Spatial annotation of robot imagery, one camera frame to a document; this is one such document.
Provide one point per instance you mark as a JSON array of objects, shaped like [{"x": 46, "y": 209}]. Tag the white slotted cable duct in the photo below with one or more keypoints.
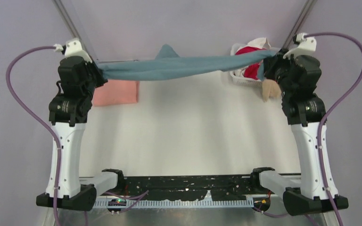
[{"x": 103, "y": 203}]

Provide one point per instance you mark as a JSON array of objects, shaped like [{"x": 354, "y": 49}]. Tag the white t-shirt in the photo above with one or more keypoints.
[{"x": 259, "y": 43}]

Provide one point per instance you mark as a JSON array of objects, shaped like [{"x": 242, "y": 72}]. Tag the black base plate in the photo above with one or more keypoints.
[{"x": 190, "y": 188}]

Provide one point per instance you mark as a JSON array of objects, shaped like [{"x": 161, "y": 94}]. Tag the folded pink t-shirt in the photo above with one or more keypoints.
[{"x": 116, "y": 92}]

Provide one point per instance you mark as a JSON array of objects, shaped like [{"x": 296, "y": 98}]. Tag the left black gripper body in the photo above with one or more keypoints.
[{"x": 96, "y": 79}]

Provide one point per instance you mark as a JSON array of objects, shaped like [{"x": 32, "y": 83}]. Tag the beige t-shirt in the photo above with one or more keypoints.
[{"x": 270, "y": 89}]

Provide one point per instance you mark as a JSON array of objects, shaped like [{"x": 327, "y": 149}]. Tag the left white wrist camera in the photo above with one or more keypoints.
[{"x": 73, "y": 48}]

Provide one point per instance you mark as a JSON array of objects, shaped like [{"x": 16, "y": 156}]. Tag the red t-shirt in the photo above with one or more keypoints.
[{"x": 250, "y": 71}]

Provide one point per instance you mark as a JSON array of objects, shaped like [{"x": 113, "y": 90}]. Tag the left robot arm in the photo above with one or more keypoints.
[{"x": 68, "y": 113}]

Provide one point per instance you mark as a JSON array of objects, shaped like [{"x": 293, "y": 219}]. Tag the white laundry basket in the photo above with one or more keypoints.
[{"x": 246, "y": 81}]

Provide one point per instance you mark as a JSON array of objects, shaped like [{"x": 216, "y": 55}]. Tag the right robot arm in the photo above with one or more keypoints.
[{"x": 304, "y": 113}]

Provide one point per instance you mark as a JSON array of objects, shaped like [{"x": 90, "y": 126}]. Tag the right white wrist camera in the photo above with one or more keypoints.
[{"x": 304, "y": 46}]

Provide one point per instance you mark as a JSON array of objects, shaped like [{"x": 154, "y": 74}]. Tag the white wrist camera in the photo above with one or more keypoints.
[
  {"x": 304, "y": 46},
  {"x": 73, "y": 48}
]

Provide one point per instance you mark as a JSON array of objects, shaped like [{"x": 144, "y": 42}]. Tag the blue-grey t-shirt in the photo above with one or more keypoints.
[{"x": 169, "y": 65}]

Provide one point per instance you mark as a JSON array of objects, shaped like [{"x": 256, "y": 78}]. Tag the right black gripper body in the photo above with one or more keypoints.
[{"x": 276, "y": 70}]

